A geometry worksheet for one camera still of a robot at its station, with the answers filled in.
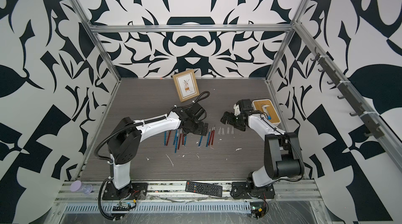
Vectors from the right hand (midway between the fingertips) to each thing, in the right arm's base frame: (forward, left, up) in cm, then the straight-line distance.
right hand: (227, 119), depth 92 cm
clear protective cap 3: (-5, -3, -5) cm, 8 cm away
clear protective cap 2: (-5, +3, -5) cm, 8 cm away
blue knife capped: (-11, +29, -5) cm, 32 cm away
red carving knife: (-8, +10, -6) cm, 14 cm away
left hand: (-5, +16, 0) cm, 17 cm away
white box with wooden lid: (+9, -25, -1) cm, 26 cm away
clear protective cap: (-5, +5, -6) cm, 9 cm away
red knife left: (-8, +34, -5) cm, 36 cm away
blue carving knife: (-10, +16, -6) cm, 20 cm away
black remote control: (-34, +14, -4) cm, 37 cm away
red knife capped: (-9, +28, -6) cm, 30 cm away
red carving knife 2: (-7, +9, -6) cm, 13 cm away
